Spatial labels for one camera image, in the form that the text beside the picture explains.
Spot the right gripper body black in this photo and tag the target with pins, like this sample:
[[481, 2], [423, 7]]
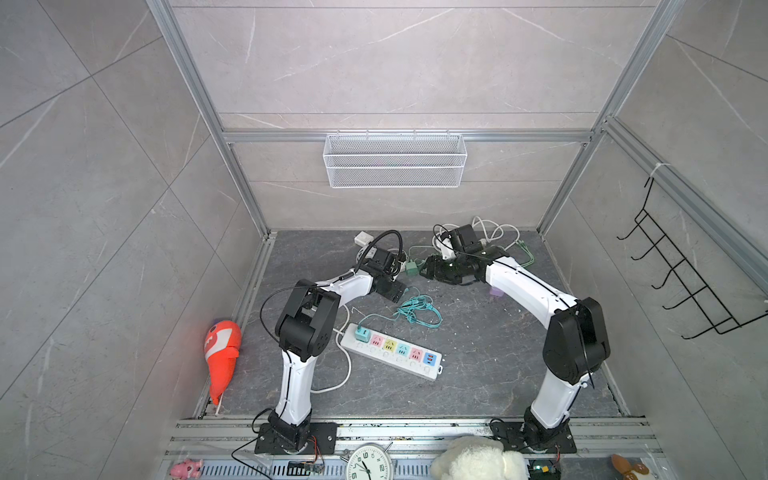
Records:
[[450, 271]]

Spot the red plush toy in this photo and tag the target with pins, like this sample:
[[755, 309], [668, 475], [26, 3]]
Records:
[[221, 351]]

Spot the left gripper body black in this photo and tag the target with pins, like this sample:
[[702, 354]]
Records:
[[393, 288]]

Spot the green charger left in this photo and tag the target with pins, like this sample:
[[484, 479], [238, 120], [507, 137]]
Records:
[[411, 268]]

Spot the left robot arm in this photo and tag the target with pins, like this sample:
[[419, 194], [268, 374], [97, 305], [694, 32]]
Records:
[[304, 327]]

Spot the brown plush toy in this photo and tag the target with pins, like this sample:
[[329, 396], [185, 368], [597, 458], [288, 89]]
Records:
[[630, 470]]

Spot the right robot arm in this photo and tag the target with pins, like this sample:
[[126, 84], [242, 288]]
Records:
[[576, 342]]

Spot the white square charger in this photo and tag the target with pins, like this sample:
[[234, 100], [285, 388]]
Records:
[[363, 239]]

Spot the pink plush toy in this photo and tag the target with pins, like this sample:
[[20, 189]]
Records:
[[187, 469]]

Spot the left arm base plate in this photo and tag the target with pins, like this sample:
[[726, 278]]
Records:
[[310, 439]]

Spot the teal charger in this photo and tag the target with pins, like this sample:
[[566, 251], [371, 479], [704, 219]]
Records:
[[362, 334]]

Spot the white wire mesh basket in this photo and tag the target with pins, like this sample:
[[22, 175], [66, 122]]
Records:
[[358, 161]]

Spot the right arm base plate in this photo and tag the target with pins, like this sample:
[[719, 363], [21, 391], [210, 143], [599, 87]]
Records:
[[527, 437]]

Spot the black wire hook rack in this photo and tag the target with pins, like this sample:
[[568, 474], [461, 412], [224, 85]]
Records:
[[710, 308]]

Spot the white plush toy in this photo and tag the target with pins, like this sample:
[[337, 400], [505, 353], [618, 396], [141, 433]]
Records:
[[474, 457]]

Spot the white multicolour power strip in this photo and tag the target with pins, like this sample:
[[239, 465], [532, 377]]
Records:
[[396, 353]]

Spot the white analog clock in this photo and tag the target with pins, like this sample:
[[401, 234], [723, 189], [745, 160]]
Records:
[[369, 462]]

